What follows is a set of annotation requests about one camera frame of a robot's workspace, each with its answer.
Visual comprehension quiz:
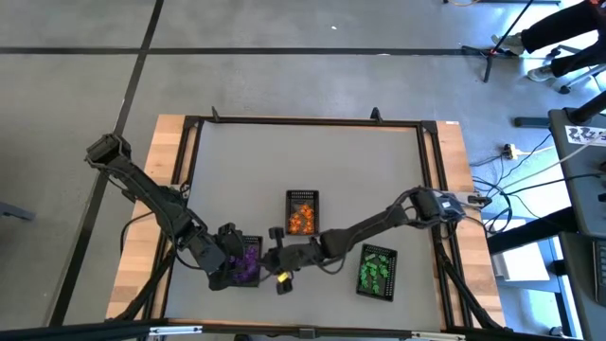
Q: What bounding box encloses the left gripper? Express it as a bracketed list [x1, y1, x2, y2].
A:
[207, 222, 248, 291]

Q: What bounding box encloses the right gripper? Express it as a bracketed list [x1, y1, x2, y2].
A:
[262, 226, 329, 296]

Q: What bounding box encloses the black slotted plastic basket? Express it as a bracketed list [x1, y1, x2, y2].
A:
[355, 242, 399, 303]
[210, 235, 264, 290]
[285, 188, 321, 237]

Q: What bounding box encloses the black rig beam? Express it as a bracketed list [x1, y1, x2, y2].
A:
[0, 319, 606, 341]

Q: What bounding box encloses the grey furniture leg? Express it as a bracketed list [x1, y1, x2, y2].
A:
[0, 201, 37, 223]

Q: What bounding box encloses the black floor stand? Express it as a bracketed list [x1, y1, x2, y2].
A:
[513, 92, 606, 129]

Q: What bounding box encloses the black tripod stand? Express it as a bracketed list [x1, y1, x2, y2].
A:
[461, 0, 536, 84]

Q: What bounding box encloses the grey side desk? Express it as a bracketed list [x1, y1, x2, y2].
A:
[547, 107, 606, 341]

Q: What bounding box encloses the black keyboard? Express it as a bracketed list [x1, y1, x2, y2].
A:
[592, 239, 606, 307]

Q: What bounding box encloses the white printed label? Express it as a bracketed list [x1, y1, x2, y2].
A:
[564, 124, 606, 147]

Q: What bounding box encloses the black office chair base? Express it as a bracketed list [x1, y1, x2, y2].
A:
[548, 45, 606, 96]

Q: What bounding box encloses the person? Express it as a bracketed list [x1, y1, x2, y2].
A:
[490, 0, 606, 84]

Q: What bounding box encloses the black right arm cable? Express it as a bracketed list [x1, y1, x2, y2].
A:
[315, 255, 354, 277]

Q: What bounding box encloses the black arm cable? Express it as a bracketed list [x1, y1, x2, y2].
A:
[315, 255, 354, 277]
[173, 236, 205, 272]

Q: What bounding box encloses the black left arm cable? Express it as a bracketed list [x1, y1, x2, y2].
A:
[173, 236, 205, 272]

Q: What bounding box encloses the black frame strut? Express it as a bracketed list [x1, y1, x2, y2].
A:
[433, 236, 506, 332]
[112, 248, 177, 323]

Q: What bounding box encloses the black metal table frame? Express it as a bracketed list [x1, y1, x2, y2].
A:
[141, 106, 506, 332]

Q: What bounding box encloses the black floor cable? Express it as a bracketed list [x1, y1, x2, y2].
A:
[491, 170, 606, 198]

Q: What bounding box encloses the white power cable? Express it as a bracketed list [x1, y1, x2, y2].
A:
[519, 144, 556, 156]

